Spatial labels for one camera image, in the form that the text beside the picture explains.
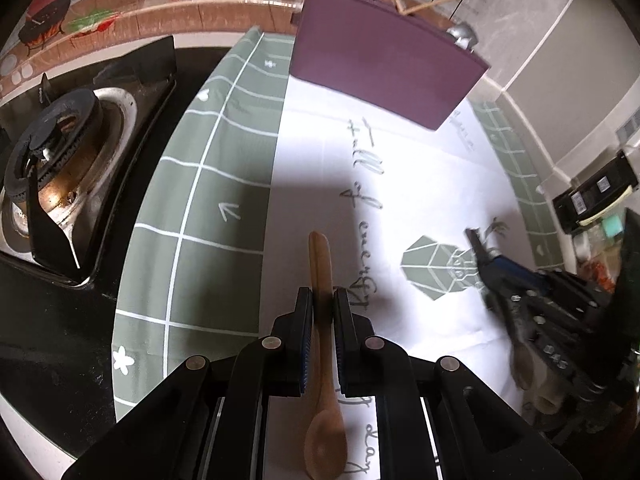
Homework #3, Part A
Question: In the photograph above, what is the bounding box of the green and white printed mat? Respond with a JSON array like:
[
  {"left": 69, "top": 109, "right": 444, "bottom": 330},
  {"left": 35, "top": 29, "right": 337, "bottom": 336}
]
[{"left": 112, "top": 25, "right": 557, "bottom": 480}]

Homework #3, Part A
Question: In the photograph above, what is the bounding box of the black rectangular device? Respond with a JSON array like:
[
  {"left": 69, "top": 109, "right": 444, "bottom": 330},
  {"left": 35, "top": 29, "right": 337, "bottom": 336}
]
[{"left": 551, "top": 152, "right": 634, "bottom": 234}]

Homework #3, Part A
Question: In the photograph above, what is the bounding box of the purple utensil box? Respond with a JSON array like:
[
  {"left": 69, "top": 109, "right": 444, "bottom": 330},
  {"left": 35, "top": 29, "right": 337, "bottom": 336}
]
[{"left": 289, "top": 0, "right": 491, "bottom": 132}]

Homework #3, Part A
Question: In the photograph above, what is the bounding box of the wooden spoon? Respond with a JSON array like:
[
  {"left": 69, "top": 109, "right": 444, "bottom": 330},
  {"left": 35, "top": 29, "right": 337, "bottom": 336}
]
[{"left": 304, "top": 231, "right": 349, "bottom": 480}]

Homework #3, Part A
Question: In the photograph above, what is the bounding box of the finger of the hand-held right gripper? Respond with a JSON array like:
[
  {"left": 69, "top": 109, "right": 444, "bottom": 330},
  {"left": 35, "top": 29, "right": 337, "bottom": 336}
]
[
  {"left": 482, "top": 290, "right": 527, "bottom": 350},
  {"left": 465, "top": 227, "right": 552, "bottom": 296}
]

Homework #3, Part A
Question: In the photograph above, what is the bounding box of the stove burner with pan support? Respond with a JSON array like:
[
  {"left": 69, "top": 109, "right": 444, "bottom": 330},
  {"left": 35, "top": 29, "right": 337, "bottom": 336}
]
[{"left": 1, "top": 72, "right": 139, "bottom": 272}]

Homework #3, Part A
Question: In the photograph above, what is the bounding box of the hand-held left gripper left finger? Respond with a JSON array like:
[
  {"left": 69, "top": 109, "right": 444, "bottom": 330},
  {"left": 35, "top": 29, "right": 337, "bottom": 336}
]
[{"left": 60, "top": 287, "right": 316, "bottom": 480}]

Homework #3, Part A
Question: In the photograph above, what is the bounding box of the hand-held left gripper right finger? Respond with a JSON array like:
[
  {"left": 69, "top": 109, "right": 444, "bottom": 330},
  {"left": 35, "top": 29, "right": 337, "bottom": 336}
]
[{"left": 332, "top": 287, "right": 583, "bottom": 480}]

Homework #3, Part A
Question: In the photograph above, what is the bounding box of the black gas stove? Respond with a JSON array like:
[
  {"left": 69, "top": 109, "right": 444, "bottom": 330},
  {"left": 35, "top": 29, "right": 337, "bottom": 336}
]
[{"left": 0, "top": 35, "right": 179, "bottom": 291}]

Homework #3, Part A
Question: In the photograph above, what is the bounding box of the cartoon kitchen wall sticker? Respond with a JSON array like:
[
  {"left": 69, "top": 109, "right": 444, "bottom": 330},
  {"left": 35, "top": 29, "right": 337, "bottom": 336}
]
[{"left": 0, "top": 0, "right": 451, "bottom": 98}]

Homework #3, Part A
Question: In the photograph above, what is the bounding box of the light wooden utensil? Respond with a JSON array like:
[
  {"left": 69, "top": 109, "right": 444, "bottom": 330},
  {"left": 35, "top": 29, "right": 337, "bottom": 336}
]
[{"left": 510, "top": 335, "right": 563, "bottom": 416}]

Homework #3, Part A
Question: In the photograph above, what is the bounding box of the small teal container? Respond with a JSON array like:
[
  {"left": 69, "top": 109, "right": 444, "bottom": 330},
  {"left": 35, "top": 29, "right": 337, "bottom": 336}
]
[{"left": 602, "top": 210, "right": 627, "bottom": 239}]

